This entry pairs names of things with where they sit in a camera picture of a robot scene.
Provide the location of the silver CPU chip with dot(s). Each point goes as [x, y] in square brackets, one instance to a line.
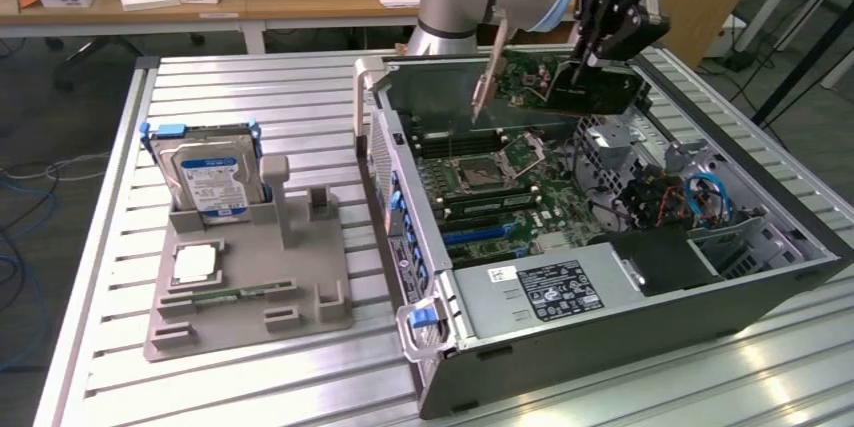
[196, 266]

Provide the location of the graphics card with metal bracket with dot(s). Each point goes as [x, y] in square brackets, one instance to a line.
[587, 94]

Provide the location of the metal drive cage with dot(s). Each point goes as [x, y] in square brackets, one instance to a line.
[614, 147]

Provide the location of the black air duct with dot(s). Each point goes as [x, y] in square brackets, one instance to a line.
[667, 262]

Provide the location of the metal disk bay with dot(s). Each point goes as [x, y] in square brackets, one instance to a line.
[741, 247]

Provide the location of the wooden desk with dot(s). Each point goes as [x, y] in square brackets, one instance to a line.
[300, 2]

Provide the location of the blue expansion slot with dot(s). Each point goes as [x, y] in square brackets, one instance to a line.
[474, 234]

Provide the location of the black installed RAM stick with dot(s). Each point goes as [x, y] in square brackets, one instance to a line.
[487, 207]

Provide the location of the grey power supply unit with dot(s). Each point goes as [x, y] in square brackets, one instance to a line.
[494, 307]

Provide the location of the green motherboard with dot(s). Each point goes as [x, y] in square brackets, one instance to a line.
[554, 217]

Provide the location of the hard disk in blue caddy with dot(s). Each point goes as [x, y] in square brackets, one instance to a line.
[210, 187]

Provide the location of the white desk frame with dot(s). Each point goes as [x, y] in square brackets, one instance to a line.
[827, 7]

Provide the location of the green RAM stick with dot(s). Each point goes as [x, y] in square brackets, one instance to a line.
[220, 295]

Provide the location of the wooden cabinet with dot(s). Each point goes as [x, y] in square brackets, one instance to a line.
[707, 7]

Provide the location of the metal socket cover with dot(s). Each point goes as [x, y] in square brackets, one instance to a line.
[523, 157]

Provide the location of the white bin with red dot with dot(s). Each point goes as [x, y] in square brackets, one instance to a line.
[726, 37]

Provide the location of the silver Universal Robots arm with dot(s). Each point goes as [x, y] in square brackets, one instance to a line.
[460, 2]

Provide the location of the black office chair base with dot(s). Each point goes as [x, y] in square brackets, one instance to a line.
[94, 59]

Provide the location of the black open PC case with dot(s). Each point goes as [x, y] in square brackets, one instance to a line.
[601, 342]

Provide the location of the grey parts rack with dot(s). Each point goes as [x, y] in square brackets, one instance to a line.
[267, 267]

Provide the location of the CPU socket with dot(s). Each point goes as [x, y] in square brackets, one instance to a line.
[481, 174]

